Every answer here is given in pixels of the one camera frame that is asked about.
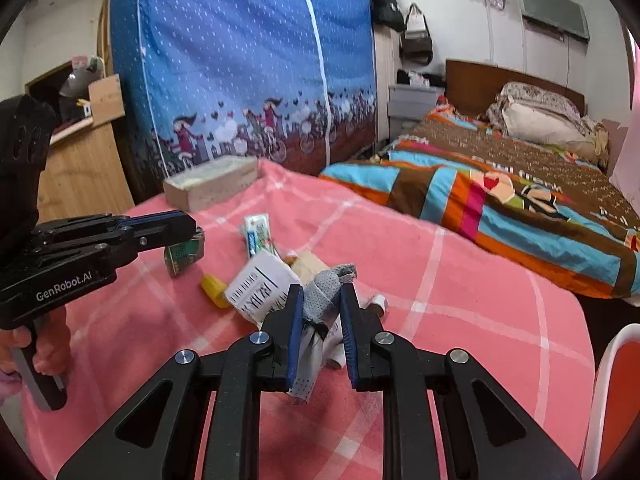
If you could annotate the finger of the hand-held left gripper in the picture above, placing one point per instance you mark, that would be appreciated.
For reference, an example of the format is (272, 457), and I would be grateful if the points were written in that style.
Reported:
(167, 232)
(150, 218)

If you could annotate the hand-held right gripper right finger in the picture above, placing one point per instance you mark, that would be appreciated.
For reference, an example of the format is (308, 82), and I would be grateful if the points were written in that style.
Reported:
(350, 340)

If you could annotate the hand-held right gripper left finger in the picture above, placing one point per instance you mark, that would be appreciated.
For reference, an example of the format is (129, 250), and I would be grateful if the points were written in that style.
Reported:
(295, 332)

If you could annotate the green printed packet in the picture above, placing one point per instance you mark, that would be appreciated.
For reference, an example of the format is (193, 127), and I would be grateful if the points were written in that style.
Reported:
(182, 257)

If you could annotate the small white paper roll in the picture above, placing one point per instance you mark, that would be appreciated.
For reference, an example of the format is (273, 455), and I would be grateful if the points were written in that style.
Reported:
(376, 304)

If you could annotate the grey mesh cloth scrap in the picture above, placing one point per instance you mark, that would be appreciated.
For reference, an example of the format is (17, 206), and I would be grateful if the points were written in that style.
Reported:
(320, 295)

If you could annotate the white labelled packet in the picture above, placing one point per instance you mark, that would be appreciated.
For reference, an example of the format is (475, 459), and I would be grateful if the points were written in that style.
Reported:
(260, 285)

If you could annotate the tan cardboard piece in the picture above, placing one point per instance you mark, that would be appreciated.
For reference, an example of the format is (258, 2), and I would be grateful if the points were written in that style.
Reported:
(307, 266)

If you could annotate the yellow plastic cap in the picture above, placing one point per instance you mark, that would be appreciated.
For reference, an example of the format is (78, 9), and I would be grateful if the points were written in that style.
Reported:
(214, 290)

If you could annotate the white green tube wrapper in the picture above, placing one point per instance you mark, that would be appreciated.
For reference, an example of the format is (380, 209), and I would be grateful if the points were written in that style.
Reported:
(256, 235)

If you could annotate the person's left hand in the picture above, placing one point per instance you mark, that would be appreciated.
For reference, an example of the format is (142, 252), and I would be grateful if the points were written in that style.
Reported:
(47, 347)

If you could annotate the grey stone brick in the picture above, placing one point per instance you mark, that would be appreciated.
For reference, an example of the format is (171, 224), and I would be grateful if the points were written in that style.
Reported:
(210, 185)

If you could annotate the pink plaid blanket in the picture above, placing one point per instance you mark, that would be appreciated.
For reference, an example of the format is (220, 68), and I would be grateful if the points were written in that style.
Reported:
(425, 310)

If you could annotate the light wooden desk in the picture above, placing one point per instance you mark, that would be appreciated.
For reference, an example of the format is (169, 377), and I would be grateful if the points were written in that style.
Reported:
(80, 170)

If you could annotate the plain wooden board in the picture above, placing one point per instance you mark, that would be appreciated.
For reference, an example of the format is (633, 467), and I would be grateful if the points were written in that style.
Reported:
(106, 100)

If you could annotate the grey stuffed toy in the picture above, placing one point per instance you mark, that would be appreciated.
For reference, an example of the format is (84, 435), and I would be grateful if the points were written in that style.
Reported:
(77, 82)

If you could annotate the blue printed fabric wardrobe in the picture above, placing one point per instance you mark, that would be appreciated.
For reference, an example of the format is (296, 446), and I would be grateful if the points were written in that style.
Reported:
(225, 60)

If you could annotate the colourful patchwork bed cover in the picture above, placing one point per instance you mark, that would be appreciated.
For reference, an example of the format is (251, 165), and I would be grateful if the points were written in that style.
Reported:
(475, 200)

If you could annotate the grey nightstand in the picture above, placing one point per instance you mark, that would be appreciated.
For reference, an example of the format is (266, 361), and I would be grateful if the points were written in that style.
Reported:
(412, 102)

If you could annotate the red white plastic chair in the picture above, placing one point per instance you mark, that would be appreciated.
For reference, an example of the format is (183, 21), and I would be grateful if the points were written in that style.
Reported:
(617, 400)

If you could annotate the brown wooden headboard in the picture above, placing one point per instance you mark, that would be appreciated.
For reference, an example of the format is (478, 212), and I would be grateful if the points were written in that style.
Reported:
(470, 80)

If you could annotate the white pillow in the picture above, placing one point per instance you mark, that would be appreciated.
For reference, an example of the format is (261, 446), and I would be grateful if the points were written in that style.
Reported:
(530, 94)

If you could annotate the brown handbag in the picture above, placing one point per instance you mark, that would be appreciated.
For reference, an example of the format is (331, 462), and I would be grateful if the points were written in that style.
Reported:
(416, 42)

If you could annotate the black handbag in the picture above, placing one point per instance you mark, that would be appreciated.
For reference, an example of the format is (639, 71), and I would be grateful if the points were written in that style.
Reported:
(386, 10)

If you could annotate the pink curtain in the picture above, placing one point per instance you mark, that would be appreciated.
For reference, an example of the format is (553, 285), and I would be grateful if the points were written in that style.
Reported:
(627, 160)

